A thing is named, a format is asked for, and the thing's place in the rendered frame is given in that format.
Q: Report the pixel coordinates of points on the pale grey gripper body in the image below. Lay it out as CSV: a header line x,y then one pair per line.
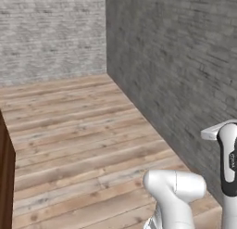
x,y
210,133

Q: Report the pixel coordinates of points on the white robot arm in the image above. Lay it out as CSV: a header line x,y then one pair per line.
x,y
172,184

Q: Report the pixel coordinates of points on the dark brown wooden cabinet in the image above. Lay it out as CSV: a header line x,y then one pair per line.
x,y
5,177

